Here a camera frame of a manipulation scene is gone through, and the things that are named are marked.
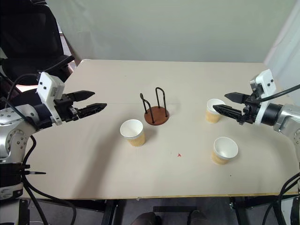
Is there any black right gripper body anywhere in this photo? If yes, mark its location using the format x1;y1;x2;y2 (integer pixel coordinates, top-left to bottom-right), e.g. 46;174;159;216
236;94;262;125

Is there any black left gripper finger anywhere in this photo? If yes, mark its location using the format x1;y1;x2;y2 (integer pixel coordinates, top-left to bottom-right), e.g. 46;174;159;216
75;103;108;119
70;90;96;102

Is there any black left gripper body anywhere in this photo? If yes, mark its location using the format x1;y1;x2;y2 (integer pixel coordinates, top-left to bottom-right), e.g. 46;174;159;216
53;93;79;123

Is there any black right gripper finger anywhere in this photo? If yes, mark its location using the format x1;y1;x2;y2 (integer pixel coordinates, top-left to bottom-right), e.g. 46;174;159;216
224;92;249;104
212;104;243;120

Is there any ribbed tan paper cup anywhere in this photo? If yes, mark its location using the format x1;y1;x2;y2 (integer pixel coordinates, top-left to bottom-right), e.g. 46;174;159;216
205;98;227;124
211;136;239;166
120;119;146;148

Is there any black office chair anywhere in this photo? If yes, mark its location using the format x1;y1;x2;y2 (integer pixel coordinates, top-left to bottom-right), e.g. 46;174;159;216
0;0;75;94

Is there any dark rounded shape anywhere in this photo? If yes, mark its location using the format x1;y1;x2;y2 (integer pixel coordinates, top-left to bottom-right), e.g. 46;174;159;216
187;210;208;225
134;211;162;225

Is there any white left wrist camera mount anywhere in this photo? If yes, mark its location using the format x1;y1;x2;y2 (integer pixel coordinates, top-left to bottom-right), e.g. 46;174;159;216
36;72;66;126

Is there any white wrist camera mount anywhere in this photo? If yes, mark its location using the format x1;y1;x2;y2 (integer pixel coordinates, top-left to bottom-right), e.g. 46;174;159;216
36;72;66;126
249;69;278;126

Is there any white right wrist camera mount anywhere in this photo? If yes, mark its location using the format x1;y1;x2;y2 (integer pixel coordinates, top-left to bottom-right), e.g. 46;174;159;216
249;69;278;126

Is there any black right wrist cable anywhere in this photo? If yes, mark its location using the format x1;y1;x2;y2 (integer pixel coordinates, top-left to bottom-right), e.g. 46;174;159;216
259;83;300;103

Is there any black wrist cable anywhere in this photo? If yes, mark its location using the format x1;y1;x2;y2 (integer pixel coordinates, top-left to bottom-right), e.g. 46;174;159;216
0;73;40;122
259;83;300;103

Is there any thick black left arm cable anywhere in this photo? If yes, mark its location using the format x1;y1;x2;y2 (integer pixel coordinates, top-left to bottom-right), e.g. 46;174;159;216
20;135;77;225

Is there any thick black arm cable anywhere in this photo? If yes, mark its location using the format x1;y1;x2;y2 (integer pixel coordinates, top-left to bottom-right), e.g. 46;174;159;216
264;172;300;225
20;135;77;225

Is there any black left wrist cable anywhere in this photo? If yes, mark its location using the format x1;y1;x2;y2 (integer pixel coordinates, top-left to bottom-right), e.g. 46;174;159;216
0;73;40;122

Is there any wooden base wire cup holder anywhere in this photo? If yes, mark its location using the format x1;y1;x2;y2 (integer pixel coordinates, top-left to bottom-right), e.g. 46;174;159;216
140;87;170;126

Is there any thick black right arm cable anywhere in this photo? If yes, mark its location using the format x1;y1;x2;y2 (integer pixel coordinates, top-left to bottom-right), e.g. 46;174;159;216
264;172;300;225

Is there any black metal table frame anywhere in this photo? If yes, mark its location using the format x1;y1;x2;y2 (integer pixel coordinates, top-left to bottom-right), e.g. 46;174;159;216
18;196;300;225

